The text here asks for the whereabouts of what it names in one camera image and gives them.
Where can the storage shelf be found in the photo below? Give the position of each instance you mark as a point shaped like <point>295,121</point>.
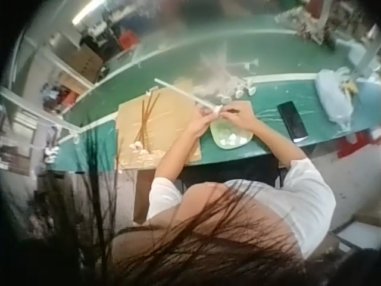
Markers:
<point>18,134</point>

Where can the person's right hand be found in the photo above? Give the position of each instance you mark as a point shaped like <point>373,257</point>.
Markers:
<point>242,116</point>

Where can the light green plate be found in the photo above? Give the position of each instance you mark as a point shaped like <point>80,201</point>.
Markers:
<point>221,140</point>

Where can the small white flower heap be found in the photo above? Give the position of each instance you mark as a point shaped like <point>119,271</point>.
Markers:
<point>52,153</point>

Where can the white pieces in plate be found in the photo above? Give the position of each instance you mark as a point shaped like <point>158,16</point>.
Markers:
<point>230,138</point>

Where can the brown flower stem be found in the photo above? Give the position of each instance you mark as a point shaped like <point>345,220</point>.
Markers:
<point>231,111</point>

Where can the red box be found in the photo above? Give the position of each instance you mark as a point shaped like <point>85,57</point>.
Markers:
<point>355,146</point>

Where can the pile of white petals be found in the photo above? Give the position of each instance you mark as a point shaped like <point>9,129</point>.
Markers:
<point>226,88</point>

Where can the white fabric flower piece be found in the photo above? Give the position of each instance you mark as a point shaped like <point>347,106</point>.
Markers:
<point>216,109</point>

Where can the brown cartons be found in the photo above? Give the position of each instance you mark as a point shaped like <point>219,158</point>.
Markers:
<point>92,64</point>

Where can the white fluorescent lamp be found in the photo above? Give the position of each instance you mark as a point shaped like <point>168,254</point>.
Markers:
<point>86,12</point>

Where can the grey metal frame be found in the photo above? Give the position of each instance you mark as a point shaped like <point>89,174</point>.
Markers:
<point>367,50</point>

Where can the finished white flowers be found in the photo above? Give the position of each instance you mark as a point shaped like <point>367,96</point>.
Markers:
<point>143,149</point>

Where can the brown cardboard sheet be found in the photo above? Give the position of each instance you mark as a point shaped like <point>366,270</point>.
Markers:
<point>166,128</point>

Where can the red crate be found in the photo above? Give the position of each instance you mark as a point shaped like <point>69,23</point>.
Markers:
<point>128,40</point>

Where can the black phone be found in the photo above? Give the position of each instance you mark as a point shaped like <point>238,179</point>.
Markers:
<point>292,121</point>

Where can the clear plastic bag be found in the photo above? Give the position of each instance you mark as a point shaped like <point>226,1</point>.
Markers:
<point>336,95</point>

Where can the white plastic stems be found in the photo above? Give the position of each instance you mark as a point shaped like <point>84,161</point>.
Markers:
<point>244,64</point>

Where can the cluttered machine with white parts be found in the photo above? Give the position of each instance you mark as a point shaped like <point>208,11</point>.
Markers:
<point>306,21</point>

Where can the person's left hand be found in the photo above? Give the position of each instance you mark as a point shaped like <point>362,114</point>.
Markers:
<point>202,123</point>

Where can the long white rod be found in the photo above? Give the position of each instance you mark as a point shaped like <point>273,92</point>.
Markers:
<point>181,92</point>

